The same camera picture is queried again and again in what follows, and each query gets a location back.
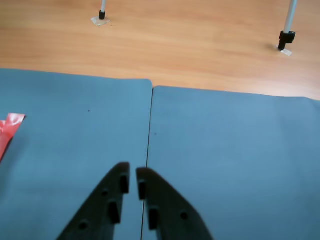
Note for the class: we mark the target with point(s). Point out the gray mat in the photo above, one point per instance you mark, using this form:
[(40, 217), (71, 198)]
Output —
[(237, 150), (75, 125)]

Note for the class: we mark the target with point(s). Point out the silver tripod leg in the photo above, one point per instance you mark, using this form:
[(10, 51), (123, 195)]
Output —
[(289, 22), (102, 10)]

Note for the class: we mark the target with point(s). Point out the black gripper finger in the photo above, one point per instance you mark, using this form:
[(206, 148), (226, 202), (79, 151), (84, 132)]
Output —
[(172, 215), (97, 210)]

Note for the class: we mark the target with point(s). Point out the red tape strip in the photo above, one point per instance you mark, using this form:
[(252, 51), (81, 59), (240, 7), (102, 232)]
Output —
[(16, 120), (3, 130)]

